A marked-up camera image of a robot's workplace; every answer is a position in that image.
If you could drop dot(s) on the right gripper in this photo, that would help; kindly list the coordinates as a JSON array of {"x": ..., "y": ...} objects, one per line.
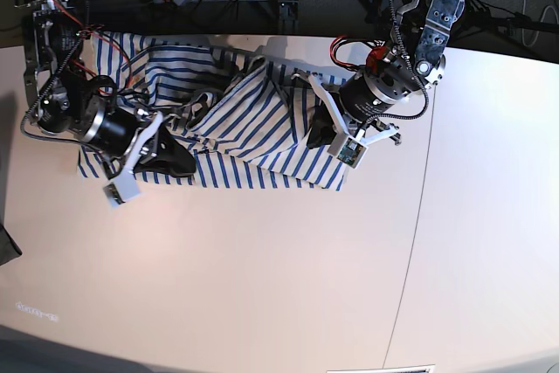
[{"x": 111, "y": 138}]

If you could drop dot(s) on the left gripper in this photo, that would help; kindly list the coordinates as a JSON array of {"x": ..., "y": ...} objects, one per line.
[{"x": 358, "y": 106}]

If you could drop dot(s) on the blue white striped T-shirt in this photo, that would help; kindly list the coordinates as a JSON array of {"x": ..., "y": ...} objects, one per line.
[{"x": 244, "y": 118}]

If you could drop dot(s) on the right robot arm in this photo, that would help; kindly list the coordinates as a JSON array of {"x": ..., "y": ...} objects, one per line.
[{"x": 70, "y": 103}]

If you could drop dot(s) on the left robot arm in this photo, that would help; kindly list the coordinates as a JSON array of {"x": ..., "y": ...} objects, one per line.
[{"x": 404, "y": 56}]

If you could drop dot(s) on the dark object at left edge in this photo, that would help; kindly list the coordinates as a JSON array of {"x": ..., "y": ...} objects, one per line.
[{"x": 9, "y": 249}]

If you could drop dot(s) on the black tripod stand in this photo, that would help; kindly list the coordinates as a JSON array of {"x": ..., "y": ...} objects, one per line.
[{"x": 514, "y": 27}]

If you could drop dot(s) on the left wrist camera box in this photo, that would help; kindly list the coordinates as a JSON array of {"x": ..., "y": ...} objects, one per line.
[{"x": 347, "y": 150}]

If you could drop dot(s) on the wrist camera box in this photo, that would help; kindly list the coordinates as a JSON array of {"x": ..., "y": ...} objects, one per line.
[
  {"x": 121, "y": 190},
  {"x": 347, "y": 150}
]

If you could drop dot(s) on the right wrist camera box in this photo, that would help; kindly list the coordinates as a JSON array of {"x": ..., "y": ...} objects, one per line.
[{"x": 121, "y": 190}]

